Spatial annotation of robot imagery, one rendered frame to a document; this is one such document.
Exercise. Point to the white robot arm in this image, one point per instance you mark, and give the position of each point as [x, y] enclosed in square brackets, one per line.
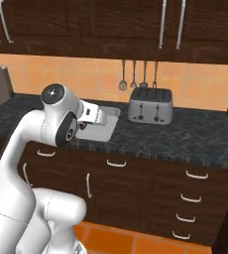
[17, 172]

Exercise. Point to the dark wood wall cupboard door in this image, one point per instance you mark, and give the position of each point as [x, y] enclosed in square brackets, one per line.
[211, 29]
[43, 23]
[119, 26]

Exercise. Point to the steel sink basin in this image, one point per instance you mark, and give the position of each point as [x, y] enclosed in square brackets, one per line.
[101, 130]

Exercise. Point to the hanging metal spoon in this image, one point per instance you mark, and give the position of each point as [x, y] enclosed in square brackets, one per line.
[133, 82]

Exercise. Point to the hanging metal fork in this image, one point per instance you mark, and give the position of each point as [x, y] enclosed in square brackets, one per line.
[155, 79]

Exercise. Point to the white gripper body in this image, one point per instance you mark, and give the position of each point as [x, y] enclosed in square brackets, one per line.
[102, 116]

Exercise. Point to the silver four-slot toaster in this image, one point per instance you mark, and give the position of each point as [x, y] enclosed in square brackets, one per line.
[150, 107]

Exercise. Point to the dark wood base cupboard door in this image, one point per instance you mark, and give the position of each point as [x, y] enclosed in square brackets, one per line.
[122, 201]
[59, 178]

